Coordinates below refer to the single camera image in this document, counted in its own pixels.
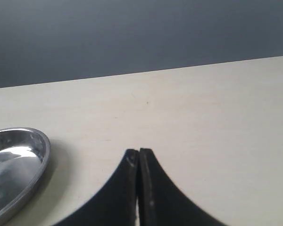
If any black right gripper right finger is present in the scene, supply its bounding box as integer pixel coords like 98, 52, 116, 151
139, 148, 224, 226

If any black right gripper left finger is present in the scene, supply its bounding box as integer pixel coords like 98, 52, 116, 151
56, 149, 139, 226

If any round stainless steel tray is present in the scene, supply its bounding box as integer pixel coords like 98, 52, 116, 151
0, 127, 50, 226

